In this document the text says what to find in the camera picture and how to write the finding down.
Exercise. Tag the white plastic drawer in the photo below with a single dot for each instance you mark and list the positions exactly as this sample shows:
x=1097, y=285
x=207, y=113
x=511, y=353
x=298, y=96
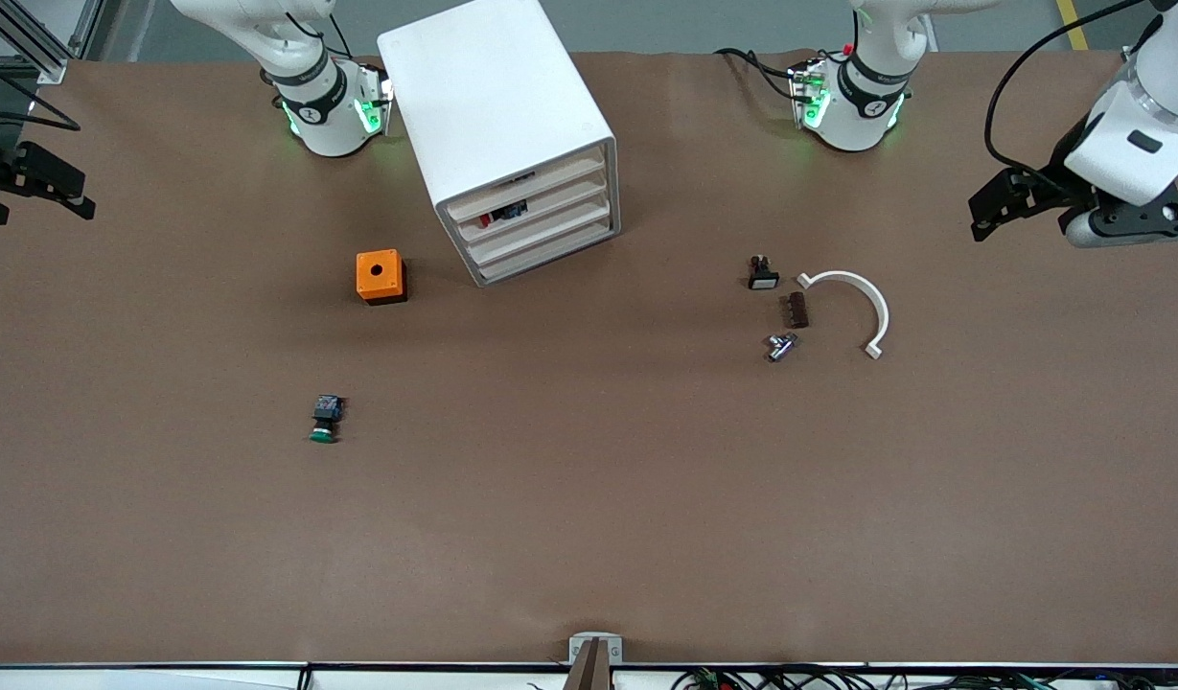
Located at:
x=545, y=184
x=545, y=242
x=569, y=195
x=545, y=223

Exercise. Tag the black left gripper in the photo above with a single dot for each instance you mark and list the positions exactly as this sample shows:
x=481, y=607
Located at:
x=1065, y=163

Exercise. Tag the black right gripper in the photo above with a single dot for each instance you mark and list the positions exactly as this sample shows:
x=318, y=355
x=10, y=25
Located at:
x=9, y=175

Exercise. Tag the orange button enclosure box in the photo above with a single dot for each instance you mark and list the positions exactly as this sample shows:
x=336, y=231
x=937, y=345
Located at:
x=366, y=280

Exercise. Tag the brown terminal block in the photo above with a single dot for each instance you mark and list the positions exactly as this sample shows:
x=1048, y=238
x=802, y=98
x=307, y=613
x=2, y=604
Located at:
x=797, y=310

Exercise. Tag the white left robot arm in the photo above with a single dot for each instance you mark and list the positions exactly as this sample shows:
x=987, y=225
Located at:
x=862, y=110

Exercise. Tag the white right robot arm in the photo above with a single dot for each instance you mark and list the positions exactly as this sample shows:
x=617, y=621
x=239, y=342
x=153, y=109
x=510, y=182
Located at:
x=325, y=115

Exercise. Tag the white drawer cabinet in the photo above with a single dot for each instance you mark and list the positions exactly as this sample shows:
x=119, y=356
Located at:
x=493, y=96

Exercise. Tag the grey metal mounting bracket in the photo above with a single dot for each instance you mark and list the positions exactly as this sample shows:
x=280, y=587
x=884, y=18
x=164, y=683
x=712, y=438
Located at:
x=595, y=661

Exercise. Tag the red push button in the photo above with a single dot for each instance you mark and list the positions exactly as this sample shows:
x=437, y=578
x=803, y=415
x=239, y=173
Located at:
x=497, y=216

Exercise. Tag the white curved plastic piece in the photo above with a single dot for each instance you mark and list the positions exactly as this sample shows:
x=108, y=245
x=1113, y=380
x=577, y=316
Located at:
x=881, y=311

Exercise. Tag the black switch with white face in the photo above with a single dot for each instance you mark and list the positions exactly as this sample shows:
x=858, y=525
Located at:
x=763, y=280

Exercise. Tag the green push button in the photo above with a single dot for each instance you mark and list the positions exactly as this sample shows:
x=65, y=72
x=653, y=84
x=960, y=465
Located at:
x=326, y=412

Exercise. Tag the silver key switch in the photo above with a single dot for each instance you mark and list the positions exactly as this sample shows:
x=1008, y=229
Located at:
x=780, y=347

